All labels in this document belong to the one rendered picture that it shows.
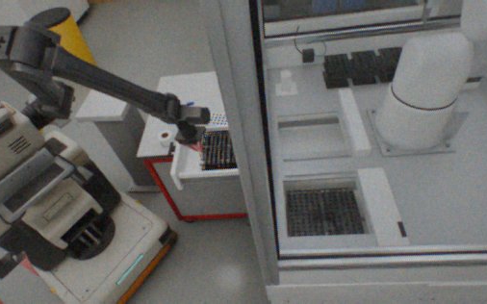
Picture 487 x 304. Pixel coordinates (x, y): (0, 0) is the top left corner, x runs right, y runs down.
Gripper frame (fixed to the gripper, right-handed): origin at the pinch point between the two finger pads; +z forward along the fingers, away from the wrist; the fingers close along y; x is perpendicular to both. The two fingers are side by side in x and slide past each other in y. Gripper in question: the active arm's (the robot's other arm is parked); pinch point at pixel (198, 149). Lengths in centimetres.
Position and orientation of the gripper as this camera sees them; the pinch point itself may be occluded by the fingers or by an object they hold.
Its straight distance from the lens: 114.2
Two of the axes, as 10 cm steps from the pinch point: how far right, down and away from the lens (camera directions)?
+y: -9.3, -0.2, 3.6
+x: -2.4, 7.7, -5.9
